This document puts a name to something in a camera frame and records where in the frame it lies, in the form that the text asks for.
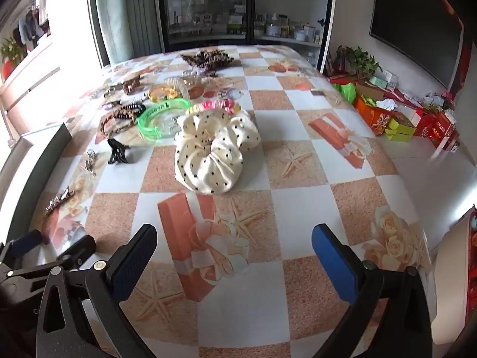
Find white low cabinet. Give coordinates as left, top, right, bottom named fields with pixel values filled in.
left=0, top=41, right=68, bottom=135

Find brown claw clip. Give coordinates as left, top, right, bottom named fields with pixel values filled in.
left=123, top=76, right=144, bottom=95

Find glass door cabinet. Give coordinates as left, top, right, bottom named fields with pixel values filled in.
left=157, top=0, right=334, bottom=71

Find white polka dot scrunchie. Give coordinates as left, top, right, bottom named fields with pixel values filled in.
left=173, top=110, right=261, bottom=195

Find green potted plant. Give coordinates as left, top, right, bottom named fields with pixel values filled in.
left=335, top=45, right=382, bottom=79

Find orange gift bag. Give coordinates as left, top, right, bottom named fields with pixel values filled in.
left=354, top=95, right=396, bottom=135

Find red gift boxes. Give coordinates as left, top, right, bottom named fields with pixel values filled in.
left=413, top=108, right=461, bottom=152

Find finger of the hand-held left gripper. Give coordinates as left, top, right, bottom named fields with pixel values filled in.
left=37, top=234, right=97, bottom=271
left=0, top=229, right=44, bottom=260

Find green translucent bangle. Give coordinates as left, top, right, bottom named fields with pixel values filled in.
left=138, top=97, right=191, bottom=140

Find dark-rimmed jewelry tray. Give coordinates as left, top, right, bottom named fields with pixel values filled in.
left=0, top=121, right=73, bottom=245

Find small black claw clip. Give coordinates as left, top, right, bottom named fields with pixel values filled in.
left=107, top=138, right=131, bottom=165

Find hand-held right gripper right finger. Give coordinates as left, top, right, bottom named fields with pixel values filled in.
left=312, top=224, right=437, bottom=358

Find silver chain bracelet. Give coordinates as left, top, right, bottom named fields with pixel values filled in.
left=45, top=188, right=75, bottom=215

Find printed checkered tablecloth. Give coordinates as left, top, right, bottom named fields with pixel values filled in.
left=37, top=45, right=435, bottom=358

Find black wall television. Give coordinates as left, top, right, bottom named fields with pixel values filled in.
left=369, top=0, right=464, bottom=90

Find green gift boxes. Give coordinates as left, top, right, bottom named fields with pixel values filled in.
left=384, top=114, right=417, bottom=142

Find grey curtain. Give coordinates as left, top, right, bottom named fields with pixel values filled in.
left=89, top=0, right=165, bottom=66

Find yellow hair tie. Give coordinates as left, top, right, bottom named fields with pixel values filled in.
left=147, top=85, right=179, bottom=102

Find hanging clothes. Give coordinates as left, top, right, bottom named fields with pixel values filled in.
left=13, top=4, right=51, bottom=51

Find pink yellow bead bracelet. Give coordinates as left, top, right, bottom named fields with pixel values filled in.
left=185, top=99, right=241, bottom=117

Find clear claw clip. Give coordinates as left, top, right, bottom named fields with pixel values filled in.
left=164, top=76, right=191, bottom=95

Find brown braided bracelet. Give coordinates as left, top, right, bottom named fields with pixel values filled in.
left=98, top=104, right=147, bottom=138

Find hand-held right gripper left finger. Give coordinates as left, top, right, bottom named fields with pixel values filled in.
left=35, top=224, right=159, bottom=358

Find yellow flowering potted plant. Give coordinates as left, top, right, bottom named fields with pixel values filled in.
left=0, top=37, right=27, bottom=68

